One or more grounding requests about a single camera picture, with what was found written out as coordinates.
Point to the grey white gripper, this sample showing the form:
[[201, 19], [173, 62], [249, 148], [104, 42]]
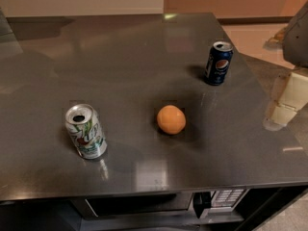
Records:
[[296, 42]]

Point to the orange fruit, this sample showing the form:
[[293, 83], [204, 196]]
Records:
[[171, 120]]

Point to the blue pepsi can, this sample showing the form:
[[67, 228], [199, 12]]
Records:
[[220, 57]]

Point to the silver green 7up can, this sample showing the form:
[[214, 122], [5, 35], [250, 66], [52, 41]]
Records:
[[83, 126]]

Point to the microwave oven under counter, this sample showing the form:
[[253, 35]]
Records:
[[212, 206]]

